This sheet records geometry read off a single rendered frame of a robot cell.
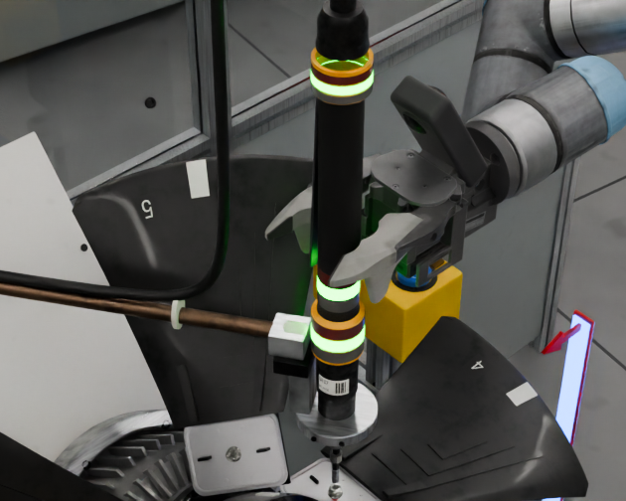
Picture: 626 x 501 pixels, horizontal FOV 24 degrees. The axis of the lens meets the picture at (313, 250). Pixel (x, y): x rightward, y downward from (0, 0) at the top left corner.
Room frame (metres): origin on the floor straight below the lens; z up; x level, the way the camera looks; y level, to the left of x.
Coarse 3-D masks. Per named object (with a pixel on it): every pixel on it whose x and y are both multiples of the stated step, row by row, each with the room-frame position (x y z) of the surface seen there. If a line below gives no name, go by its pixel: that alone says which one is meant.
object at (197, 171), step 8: (200, 160) 1.00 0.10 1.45; (192, 168) 1.00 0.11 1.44; (200, 168) 1.00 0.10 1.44; (192, 176) 0.99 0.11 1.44; (200, 176) 0.99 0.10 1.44; (192, 184) 0.99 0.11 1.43; (200, 184) 0.99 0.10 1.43; (208, 184) 0.99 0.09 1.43; (192, 192) 0.98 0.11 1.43; (200, 192) 0.98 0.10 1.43; (208, 192) 0.98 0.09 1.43
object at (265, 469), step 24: (192, 432) 0.86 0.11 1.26; (216, 432) 0.85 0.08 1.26; (240, 432) 0.85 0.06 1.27; (264, 432) 0.84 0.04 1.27; (192, 456) 0.84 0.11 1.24; (216, 456) 0.84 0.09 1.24; (264, 456) 0.83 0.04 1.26; (192, 480) 0.83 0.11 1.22; (216, 480) 0.83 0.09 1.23; (240, 480) 0.82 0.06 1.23; (264, 480) 0.82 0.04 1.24
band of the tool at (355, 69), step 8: (312, 56) 0.84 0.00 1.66; (320, 56) 0.86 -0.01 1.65; (368, 56) 0.85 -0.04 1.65; (312, 64) 0.83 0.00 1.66; (320, 64) 0.86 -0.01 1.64; (328, 64) 0.86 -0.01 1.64; (336, 64) 0.86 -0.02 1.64; (344, 64) 0.86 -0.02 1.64; (352, 64) 0.86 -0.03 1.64; (368, 64) 0.83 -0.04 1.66; (320, 72) 0.82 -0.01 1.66; (328, 72) 0.82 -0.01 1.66; (336, 72) 0.82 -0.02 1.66; (344, 72) 0.82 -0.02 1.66; (352, 72) 0.82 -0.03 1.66; (360, 72) 0.82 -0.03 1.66
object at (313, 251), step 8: (312, 184) 0.85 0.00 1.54; (312, 192) 0.85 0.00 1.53; (312, 200) 0.85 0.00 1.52; (312, 208) 0.85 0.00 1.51; (312, 216) 0.85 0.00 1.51; (312, 224) 0.85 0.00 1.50; (312, 232) 0.85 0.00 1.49; (312, 240) 0.85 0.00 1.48; (312, 248) 0.85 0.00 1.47; (312, 256) 0.86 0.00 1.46; (312, 264) 0.86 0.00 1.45
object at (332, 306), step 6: (318, 294) 0.83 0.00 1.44; (318, 300) 0.83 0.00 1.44; (324, 300) 0.83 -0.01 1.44; (348, 300) 0.83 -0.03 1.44; (354, 300) 0.83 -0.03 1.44; (324, 306) 0.83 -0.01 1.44; (330, 306) 0.82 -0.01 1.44; (336, 306) 0.82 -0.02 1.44; (342, 306) 0.82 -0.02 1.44; (348, 306) 0.82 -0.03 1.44; (354, 306) 0.83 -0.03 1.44; (336, 312) 0.82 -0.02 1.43; (342, 312) 0.82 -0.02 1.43
